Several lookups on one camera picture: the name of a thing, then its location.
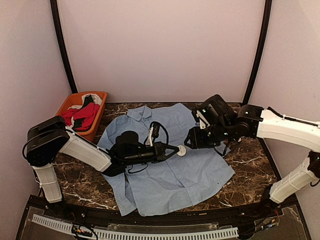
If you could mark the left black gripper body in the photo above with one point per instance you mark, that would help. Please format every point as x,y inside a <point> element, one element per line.
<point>138,158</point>

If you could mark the black left frame pole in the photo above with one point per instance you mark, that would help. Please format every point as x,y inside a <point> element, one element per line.
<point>62,46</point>

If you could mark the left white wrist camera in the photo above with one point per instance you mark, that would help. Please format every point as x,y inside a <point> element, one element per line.
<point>149,140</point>

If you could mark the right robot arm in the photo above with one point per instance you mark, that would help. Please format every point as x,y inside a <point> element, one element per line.
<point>268,124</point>

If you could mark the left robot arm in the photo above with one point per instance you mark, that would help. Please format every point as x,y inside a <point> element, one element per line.
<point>53,137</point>

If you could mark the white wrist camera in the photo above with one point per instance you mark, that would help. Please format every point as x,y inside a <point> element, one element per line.
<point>149,140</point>
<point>203,123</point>

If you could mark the black right frame pole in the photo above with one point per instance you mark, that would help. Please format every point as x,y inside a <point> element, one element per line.
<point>259,51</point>

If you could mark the black frame pole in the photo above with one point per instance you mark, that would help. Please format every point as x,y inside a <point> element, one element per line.
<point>62,46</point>
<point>259,51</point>

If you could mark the white perforated cable tray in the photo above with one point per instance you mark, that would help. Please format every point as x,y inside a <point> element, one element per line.
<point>105,234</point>

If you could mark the red cloth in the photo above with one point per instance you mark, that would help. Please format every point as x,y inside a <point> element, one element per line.
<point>81,120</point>

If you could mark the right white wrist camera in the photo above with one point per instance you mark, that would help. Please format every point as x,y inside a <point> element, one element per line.
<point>203,123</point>

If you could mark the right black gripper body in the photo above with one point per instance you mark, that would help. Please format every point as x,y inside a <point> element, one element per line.
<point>219,131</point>

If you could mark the orange plastic basket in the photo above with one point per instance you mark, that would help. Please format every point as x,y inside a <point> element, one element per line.
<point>75,101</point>

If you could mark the white cloth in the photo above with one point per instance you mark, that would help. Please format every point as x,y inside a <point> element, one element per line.
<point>97,99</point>

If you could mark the light blue shirt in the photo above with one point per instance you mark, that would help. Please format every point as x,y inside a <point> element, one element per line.
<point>171,185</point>

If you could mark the dark green cloth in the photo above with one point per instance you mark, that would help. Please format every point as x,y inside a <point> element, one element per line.
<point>88,99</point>

